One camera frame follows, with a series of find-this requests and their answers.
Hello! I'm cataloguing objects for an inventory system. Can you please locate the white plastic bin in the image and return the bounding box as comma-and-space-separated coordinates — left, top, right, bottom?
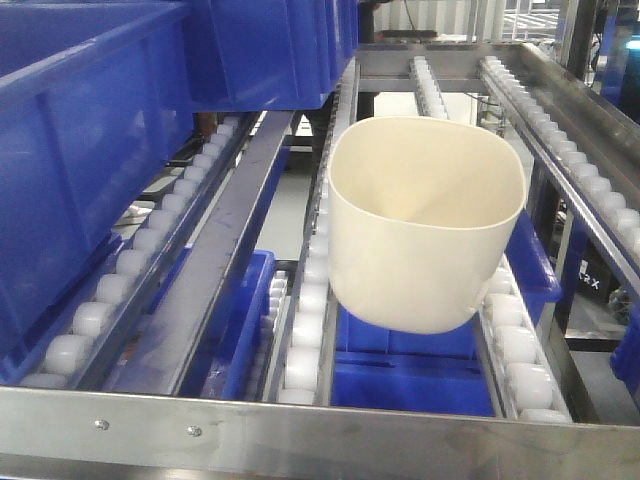
327, 116, 527, 334

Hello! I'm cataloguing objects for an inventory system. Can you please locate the white roller track middle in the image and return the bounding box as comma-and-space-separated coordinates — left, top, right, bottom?
276, 60, 360, 405

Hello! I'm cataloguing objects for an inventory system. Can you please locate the white roller track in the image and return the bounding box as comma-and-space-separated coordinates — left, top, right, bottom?
276, 60, 360, 405
14, 114, 250, 389
409, 56, 571, 425
482, 55, 639, 262

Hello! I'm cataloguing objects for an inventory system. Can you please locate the blue crate lower middle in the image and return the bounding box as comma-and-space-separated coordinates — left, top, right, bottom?
332, 213, 561, 416

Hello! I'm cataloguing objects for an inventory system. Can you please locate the blue crate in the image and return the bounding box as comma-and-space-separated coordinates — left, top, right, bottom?
185, 0, 358, 112
1, 1, 193, 384
332, 213, 561, 416
178, 250, 276, 400

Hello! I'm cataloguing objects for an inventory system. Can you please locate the blue crate lower left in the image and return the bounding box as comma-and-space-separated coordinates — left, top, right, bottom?
178, 250, 276, 400

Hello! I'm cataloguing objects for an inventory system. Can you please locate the blue crate upper middle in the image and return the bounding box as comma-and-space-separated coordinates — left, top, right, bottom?
185, 0, 358, 112

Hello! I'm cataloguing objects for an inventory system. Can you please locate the white roller track left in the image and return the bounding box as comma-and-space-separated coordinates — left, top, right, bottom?
14, 114, 250, 389

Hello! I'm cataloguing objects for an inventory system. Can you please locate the blue crate front left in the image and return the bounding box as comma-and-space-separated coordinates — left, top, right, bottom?
1, 1, 193, 384

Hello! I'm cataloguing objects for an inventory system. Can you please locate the white roller track far right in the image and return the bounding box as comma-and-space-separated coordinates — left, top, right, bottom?
482, 55, 639, 262

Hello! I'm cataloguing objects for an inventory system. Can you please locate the steel divider rail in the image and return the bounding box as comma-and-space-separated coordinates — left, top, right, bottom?
111, 111, 295, 396

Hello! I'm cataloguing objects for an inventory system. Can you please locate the steel roller shelf frame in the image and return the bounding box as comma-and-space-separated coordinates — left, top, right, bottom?
0, 42, 640, 480

